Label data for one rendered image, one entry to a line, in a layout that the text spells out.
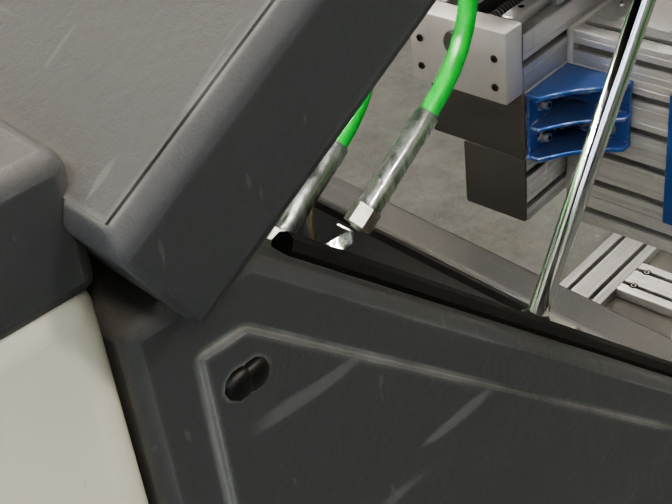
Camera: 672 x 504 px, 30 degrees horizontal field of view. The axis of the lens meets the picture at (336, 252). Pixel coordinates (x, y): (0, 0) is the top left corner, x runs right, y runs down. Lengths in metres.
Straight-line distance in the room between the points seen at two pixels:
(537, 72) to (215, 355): 1.19
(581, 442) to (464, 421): 0.08
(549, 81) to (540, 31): 0.07
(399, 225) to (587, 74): 0.41
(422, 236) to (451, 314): 0.78
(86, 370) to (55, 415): 0.01
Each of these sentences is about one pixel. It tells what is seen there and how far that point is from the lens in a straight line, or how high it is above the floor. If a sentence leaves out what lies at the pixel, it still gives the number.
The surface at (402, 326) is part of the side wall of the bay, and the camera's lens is 0.35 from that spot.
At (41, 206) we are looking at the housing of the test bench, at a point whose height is 1.49.
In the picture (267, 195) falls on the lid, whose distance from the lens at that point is 0.26.
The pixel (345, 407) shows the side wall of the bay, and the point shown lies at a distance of 0.34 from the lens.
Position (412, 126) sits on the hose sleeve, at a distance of 0.88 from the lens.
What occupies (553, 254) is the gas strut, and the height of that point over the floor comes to 1.34.
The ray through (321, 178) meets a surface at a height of 1.11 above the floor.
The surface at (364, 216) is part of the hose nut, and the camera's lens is 0.87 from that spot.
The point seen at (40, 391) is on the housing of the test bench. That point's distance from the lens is 0.27.
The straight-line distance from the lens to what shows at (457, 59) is 0.89.
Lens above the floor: 1.62
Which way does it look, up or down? 36 degrees down
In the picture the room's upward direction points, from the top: 7 degrees counter-clockwise
